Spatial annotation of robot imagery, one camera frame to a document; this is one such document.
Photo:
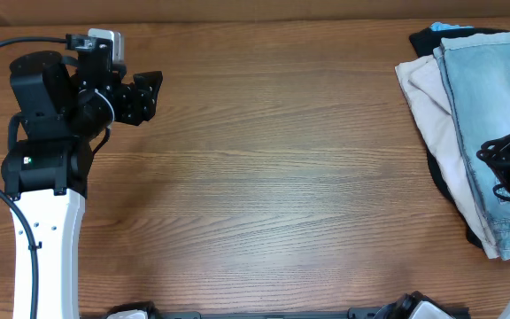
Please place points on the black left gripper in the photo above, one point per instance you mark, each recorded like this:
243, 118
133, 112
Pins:
127, 103

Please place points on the black folded garment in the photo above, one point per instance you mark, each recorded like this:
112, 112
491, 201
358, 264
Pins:
424, 42

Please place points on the small blue cloth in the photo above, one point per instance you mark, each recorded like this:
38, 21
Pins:
440, 26

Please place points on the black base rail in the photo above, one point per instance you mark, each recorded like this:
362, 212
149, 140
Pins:
409, 305

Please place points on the light blue denim shorts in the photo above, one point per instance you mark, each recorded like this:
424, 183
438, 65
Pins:
476, 75

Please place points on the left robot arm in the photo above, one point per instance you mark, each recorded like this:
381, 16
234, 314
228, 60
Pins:
64, 104

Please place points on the beige folded garment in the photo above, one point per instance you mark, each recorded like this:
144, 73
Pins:
422, 85

